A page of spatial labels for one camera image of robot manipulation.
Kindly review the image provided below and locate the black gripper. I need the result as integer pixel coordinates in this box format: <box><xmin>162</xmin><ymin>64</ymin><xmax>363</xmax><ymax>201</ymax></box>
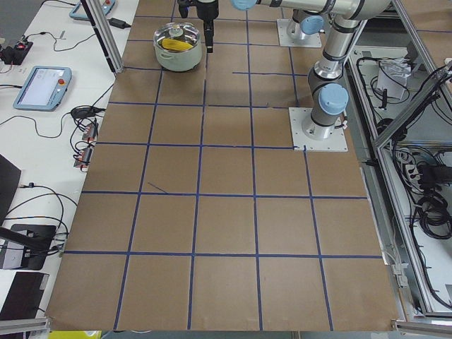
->
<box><xmin>196</xmin><ymin>0</ymin><xmax>219</xmax><ymax>53</ymax></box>
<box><xmin>177</xmin><ymin>0</ymin><xmax>194</xmax><ymax>18</ymax></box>

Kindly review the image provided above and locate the pale green cooking pot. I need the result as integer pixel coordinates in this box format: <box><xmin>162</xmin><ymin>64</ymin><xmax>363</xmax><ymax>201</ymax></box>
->
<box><xmin>153</xmin><ymin>41</ymin><xmax>202</xmax><ymax>72</ymax></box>

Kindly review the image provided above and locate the yellow corn cob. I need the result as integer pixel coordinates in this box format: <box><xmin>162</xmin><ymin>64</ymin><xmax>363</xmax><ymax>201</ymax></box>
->
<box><xmin>161</xmin><ymin>38</ymin><xmax>193</xmax><ymax>52</ymax></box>

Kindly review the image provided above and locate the black power adapter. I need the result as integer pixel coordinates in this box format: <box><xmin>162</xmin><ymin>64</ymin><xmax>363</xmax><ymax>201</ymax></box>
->
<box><xmin>108</xmin><ymin>18</ymin><xmax>131</xmax><ymax>29</ymax></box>

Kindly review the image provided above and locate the blue teach pendant far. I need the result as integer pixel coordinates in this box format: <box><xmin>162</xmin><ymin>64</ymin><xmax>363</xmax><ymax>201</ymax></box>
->
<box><xmin>69</xmin><ymin>0</ymin><xmax>119</xmax><ymax>20</ymax></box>

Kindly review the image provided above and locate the blue teach pendant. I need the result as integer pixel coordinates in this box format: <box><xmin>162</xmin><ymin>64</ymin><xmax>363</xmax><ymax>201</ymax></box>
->
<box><xmin>13</xmin><ymin>66</ymin><xmax>72</xmax><ymax>112</ymax></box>
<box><xmin>69</xmin><ymin>0</ymin><xmax>119</xmax><ymax>20</ymax></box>

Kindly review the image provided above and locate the blue teach pendant near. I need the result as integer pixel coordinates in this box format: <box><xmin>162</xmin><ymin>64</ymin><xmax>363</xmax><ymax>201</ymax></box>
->
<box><xmin>13</xmin><ymin>66</ymin><xmax>72</xmax><ymax>112</ymax></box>

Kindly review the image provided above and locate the black laptop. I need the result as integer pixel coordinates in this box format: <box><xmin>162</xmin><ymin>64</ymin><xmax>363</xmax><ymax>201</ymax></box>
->
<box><xmin>0</xmin><ymin>155</ymin><xmax>21</xmax><ymax>225</ymax></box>

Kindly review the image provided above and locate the aluminium frame post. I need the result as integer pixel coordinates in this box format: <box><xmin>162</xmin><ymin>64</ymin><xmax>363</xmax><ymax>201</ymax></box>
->
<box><xmin>81</xmin><ymin>0</ymin><xmax>124</xmax><ymax>74</ymax></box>

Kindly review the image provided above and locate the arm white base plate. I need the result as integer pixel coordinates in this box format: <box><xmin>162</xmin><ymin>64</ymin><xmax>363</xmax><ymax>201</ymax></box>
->
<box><xmin>289</xmin><ymin>107</ymin><xmax>348</xmax><ymax>153</ymax></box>
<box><xmin>277</xmin><ymin>16</ymin><xmax>324</xmax><ymax>48</ymax></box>

